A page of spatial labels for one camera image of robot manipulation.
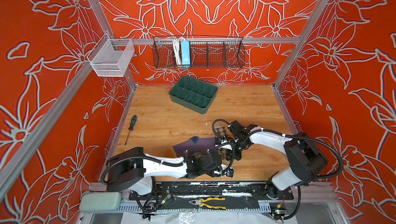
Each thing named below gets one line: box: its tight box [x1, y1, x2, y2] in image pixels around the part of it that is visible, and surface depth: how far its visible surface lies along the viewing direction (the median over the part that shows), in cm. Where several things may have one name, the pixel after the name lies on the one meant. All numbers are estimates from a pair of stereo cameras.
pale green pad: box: [79, 191, 122, 212], surface depth 70 cm
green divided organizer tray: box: [168, 75, 219, 115], surface depth 109 cm
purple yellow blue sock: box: [172, 136, 219, 158], surface depth 91 cm
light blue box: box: [180, 40, 191, 68], surface depth 91 cm
